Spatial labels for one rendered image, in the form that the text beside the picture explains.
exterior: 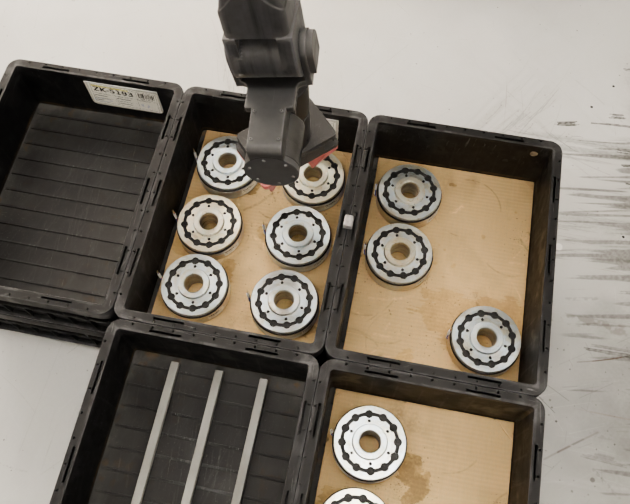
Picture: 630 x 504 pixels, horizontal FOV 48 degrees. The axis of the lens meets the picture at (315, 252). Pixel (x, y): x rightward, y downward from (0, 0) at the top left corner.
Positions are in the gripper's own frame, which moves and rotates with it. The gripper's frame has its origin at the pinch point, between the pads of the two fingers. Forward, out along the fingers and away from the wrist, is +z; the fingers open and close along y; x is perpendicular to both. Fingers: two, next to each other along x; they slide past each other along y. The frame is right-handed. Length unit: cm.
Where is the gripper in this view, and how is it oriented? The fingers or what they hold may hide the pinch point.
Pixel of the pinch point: (289, 172)
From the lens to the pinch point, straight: 92.1
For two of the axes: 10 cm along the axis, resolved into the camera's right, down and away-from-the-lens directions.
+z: 0.1, 3.9, 9.2
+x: -5.4, -7.7, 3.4
